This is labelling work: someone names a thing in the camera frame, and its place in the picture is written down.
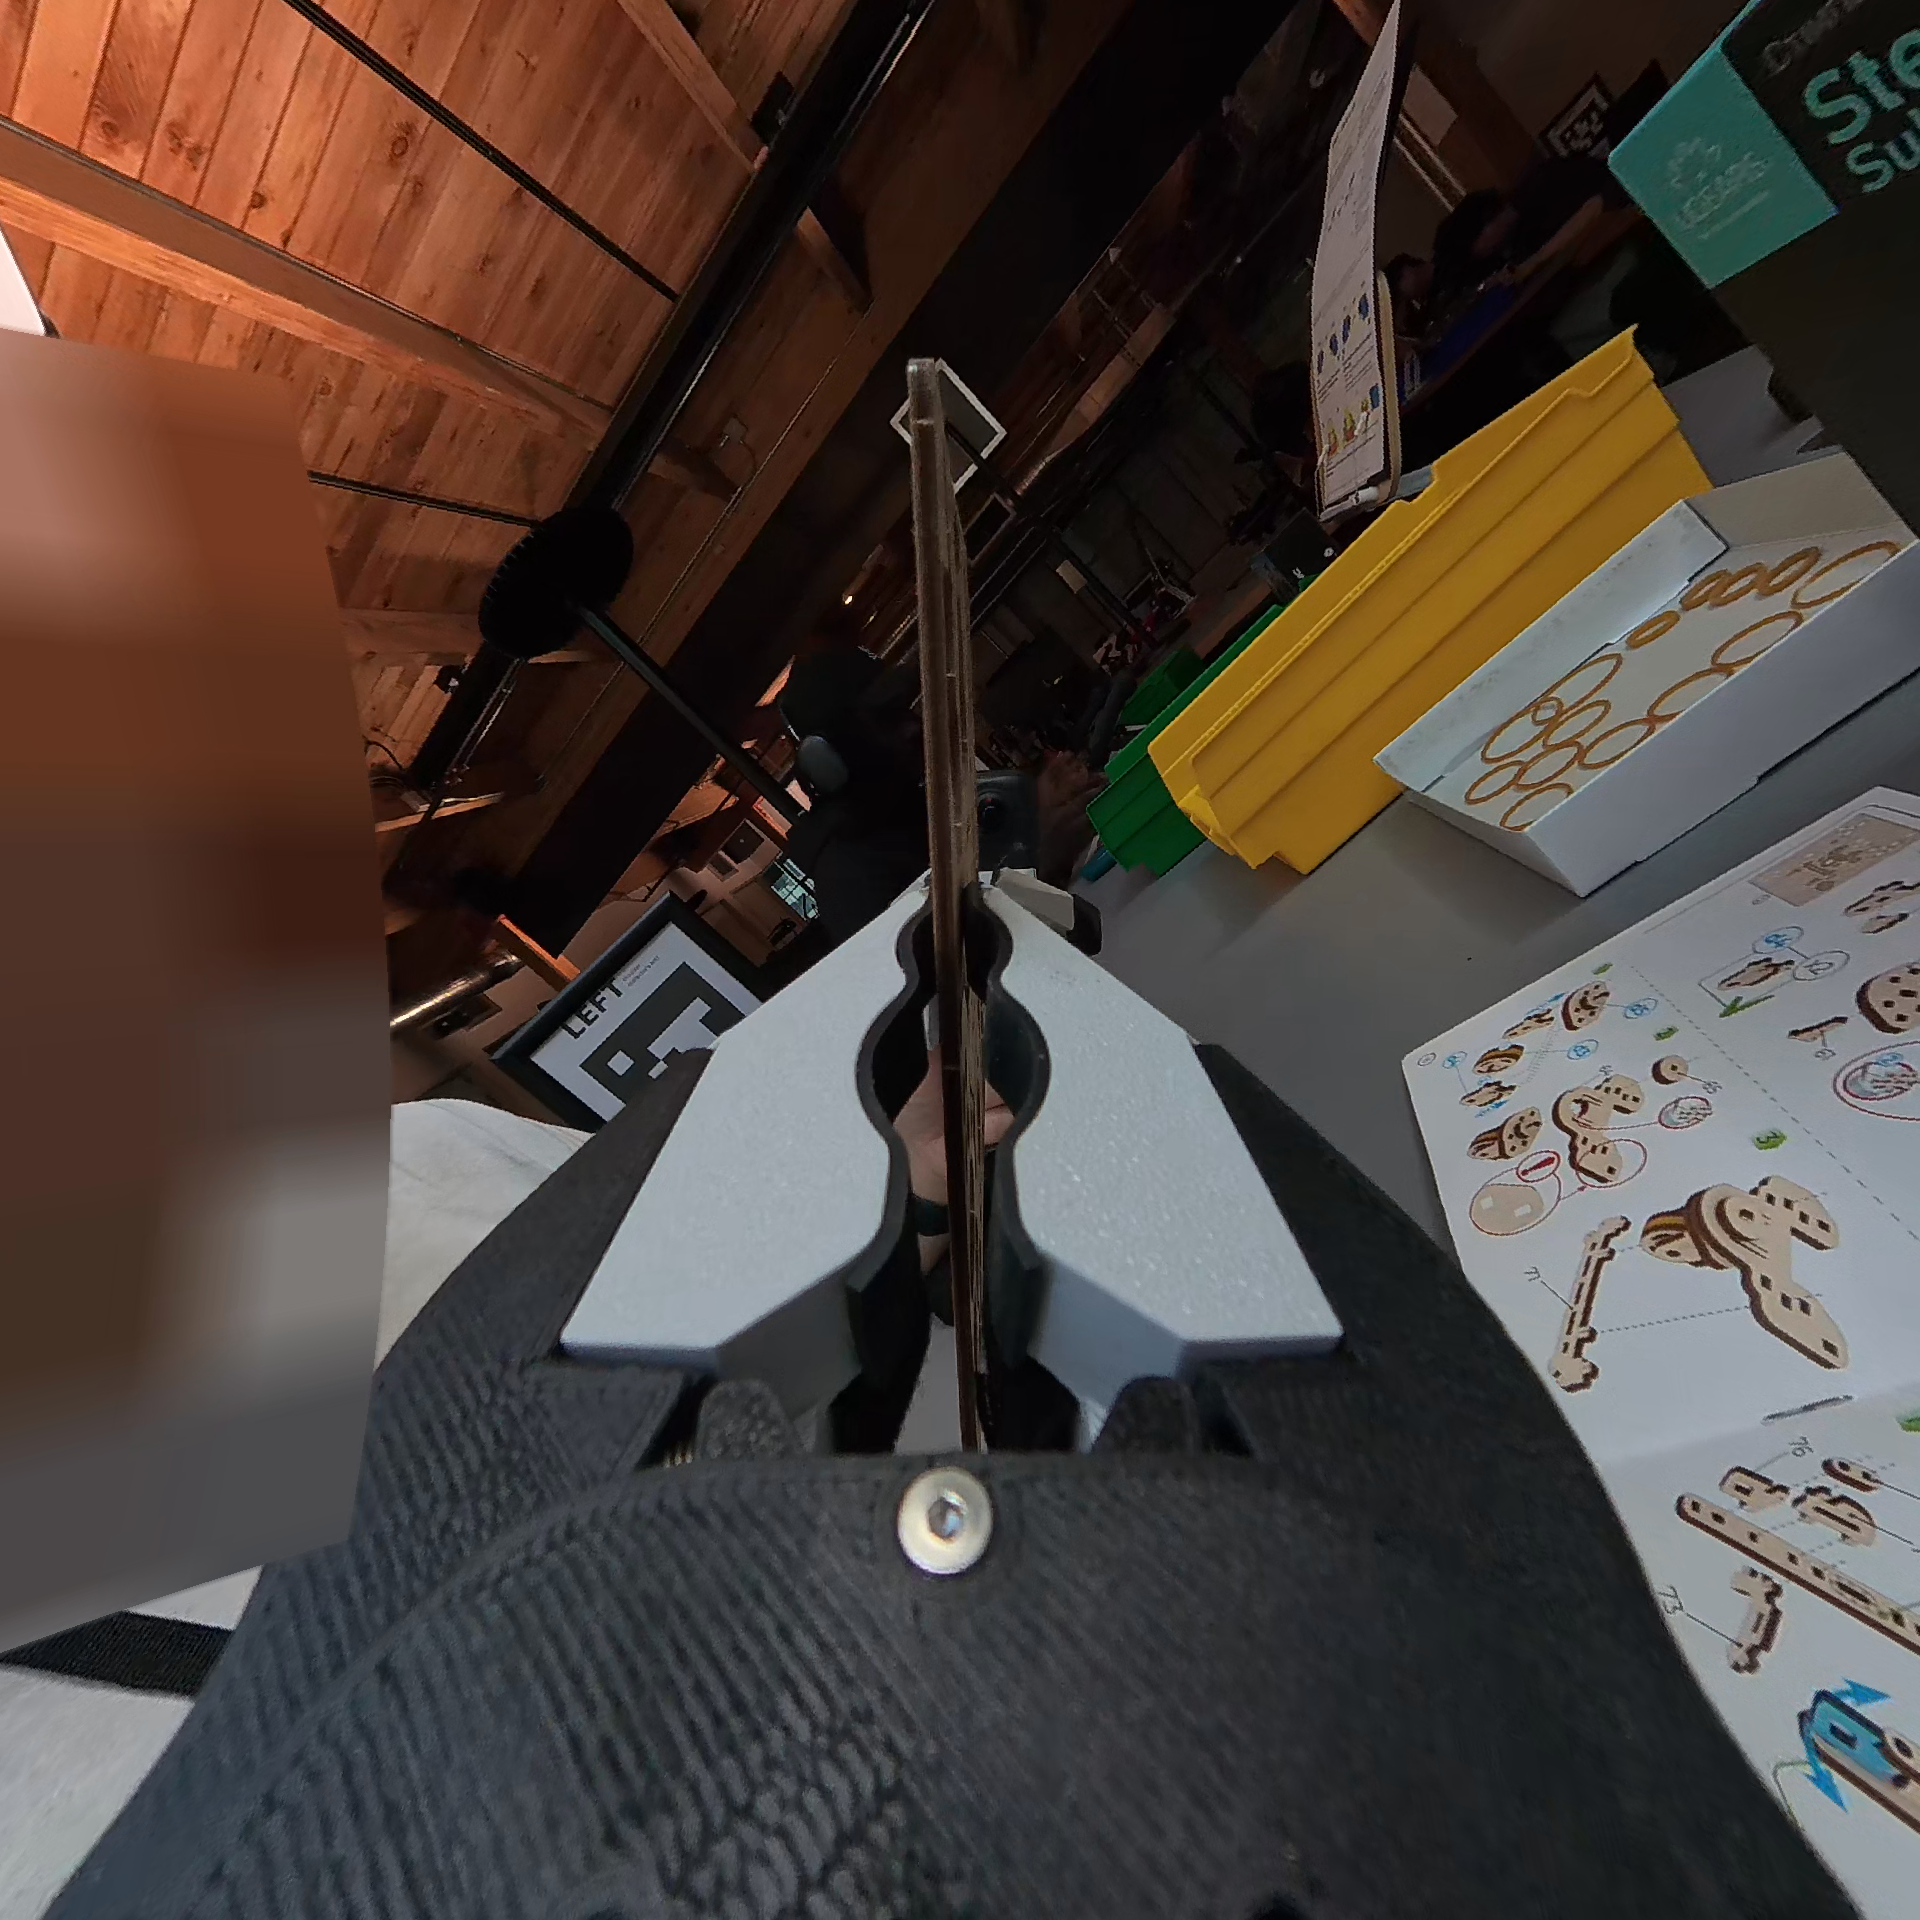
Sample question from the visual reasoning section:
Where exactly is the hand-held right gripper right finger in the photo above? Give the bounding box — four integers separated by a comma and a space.
974, 883, 1343, 1424

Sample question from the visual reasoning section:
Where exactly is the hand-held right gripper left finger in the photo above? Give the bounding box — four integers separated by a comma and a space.
558, 875, 944, 1416

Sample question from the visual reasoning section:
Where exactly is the plywood parts sheet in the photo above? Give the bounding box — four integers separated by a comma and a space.
904, 357, 996, 1458

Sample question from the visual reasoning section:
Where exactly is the grey desk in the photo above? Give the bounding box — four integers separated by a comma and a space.
1071, 349, 1920, 1473

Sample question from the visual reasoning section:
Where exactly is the person's left hand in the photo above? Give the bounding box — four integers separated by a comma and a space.
895, 1069, 953, 1207

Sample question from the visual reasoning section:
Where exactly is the green plastic bin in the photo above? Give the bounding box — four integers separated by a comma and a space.
1085, 600, 1292, 880

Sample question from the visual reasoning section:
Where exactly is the framed marker code sign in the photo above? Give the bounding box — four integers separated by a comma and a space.
491, 895, 767, 1129

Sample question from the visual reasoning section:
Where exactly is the person's white shirt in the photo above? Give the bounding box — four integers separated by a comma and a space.
0, 1099, 594, 1920

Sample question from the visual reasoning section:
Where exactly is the yellow plastic bin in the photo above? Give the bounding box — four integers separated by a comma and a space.
1146, 327, 1711, 877

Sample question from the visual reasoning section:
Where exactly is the black fuzzy ceiling fixture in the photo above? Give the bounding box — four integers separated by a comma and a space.
480, 507, 635, 658

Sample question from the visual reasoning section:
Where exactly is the group of tan rubber bands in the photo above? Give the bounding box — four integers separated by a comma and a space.
1462, 537, 1908, 833

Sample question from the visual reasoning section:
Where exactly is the open instruction booklet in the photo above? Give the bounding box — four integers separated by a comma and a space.
1401, 787, 1920, 1920

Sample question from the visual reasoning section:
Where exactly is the wooden clipboard stand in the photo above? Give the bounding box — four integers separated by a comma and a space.
1320, 14, 1449, 524

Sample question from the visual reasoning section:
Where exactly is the white cardboard tray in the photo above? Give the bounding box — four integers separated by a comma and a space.
1373, 451, 1920, 898

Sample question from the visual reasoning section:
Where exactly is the paper instruction poster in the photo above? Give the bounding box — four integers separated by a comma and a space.
1307, 0, 1411, 512

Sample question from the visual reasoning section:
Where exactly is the black model kit box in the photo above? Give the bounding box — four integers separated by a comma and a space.
1608, 0, 1920, 543

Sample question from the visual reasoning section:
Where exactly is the black neck strap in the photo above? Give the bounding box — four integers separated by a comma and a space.
0, 1612, 227, 1699

